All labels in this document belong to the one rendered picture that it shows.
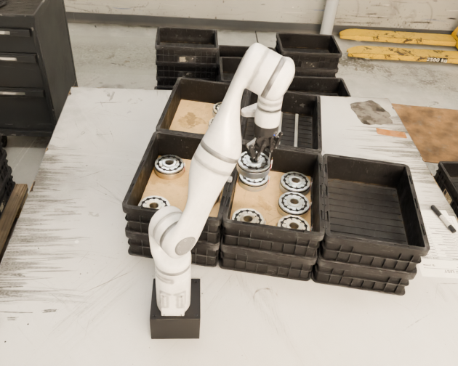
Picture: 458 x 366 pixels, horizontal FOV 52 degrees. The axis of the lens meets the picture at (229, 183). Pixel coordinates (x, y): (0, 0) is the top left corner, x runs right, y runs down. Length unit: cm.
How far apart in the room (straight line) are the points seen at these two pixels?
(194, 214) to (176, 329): 42
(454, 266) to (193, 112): 114
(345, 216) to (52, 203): 103
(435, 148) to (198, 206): 277
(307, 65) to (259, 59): 224
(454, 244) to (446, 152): 183
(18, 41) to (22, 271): 155
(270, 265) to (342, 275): 22
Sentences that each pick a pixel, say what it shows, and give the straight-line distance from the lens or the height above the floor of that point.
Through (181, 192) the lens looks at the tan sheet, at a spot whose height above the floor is 83.
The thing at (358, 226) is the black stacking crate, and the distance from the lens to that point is 158.
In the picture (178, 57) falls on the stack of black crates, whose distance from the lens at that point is 308.
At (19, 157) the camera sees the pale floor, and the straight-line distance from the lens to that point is 321.
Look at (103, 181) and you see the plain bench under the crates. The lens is 184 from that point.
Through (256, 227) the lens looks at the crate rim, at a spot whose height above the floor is 93.
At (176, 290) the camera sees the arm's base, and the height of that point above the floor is 91.
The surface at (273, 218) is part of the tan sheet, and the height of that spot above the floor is 83.
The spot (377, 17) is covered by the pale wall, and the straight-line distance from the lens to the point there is 510.
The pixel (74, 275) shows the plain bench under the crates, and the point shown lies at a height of 70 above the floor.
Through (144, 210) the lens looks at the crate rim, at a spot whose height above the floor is 93.
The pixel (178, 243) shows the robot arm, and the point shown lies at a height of 110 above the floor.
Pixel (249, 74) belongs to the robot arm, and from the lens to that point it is 94.
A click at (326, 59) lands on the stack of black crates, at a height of 55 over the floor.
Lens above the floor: 190
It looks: 41 degrees down
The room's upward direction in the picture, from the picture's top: 5 degrees clockwise
